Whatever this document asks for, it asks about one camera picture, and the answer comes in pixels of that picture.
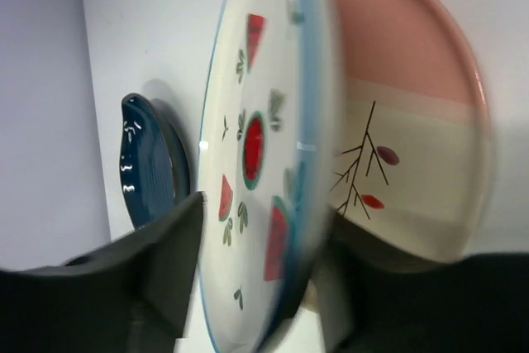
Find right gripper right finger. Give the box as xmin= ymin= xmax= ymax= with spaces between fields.
xmin=312 ymin=216 xmax=528 ymax=352

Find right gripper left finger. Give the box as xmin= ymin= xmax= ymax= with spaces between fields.
xmin=1 ymin=193 xmax=204 ymax=352

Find dark blue plate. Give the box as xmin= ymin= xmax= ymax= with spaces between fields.
xmin=119 ymin=93 xmax=192 ymax=229

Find pink and cream plate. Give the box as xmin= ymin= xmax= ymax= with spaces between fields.
xmin=331 ymin=0 xmax=492 ymax=263

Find white patterned plate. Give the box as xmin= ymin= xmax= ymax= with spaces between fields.
xmin=198 ymin=0 xmax=341 ymax=352

